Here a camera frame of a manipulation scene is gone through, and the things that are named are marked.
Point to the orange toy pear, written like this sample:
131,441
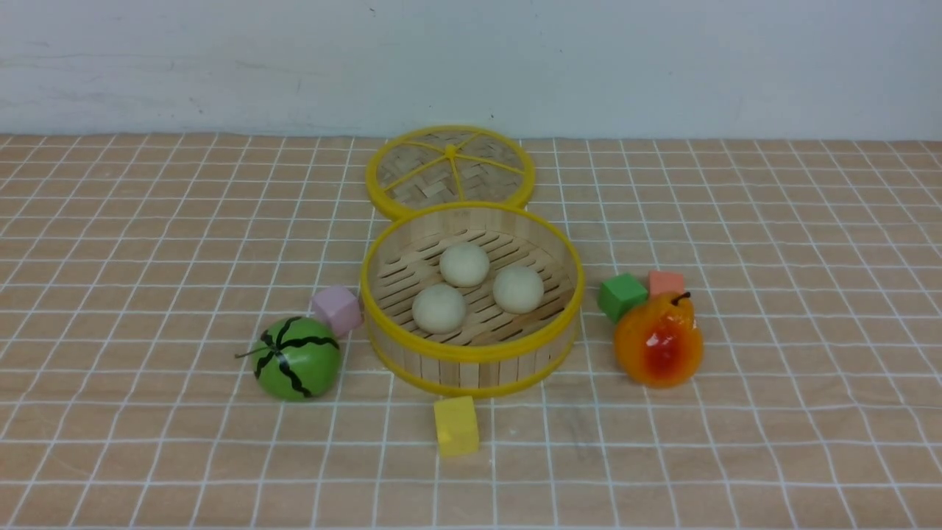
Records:
659,343

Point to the yellow cube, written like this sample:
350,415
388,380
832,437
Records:
456,426

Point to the bamboo steamer tray yellow rim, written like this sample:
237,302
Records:
492,352

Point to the salmon pink cube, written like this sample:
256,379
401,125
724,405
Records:
664,282

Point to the white bun placed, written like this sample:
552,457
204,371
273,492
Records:
518,289
464,264
439,309

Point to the green cube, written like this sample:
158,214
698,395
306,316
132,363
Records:
619,294

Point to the green toy watermelon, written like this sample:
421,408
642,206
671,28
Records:
296,358

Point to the woven bamboo steamer lid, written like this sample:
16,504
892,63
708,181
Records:
448,163

